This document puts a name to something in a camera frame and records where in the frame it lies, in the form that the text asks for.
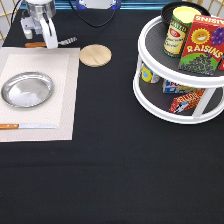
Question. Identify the round silver metal plate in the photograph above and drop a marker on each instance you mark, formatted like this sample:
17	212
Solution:
27	89

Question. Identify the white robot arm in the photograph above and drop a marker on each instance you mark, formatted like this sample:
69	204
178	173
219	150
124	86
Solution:
39	21

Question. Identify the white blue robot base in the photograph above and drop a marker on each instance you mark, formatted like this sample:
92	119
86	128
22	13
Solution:
98	4

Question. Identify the wooden handled knife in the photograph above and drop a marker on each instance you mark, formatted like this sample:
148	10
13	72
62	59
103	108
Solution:
26	126

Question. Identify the small blue yellow package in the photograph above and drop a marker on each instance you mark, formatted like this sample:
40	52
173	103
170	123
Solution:
148	75

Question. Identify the red raisins box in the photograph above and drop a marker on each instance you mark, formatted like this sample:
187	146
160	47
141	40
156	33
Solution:
204	47

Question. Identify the beige woven placemat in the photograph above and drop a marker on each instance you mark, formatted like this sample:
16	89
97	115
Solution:
52	119

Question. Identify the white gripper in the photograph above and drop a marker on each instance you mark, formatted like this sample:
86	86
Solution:
31	26

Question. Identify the white two-tier turntable rack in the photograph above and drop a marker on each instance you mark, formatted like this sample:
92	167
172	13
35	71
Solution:
150	53

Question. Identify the red small box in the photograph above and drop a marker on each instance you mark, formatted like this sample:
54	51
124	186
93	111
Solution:
186	101

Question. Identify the yellow lidded green can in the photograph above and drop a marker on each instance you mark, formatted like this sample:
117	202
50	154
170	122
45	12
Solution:
178	30

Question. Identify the blue white small box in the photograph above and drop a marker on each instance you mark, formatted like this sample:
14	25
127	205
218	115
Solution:
172	87

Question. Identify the black bowl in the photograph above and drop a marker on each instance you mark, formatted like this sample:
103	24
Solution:
167	10

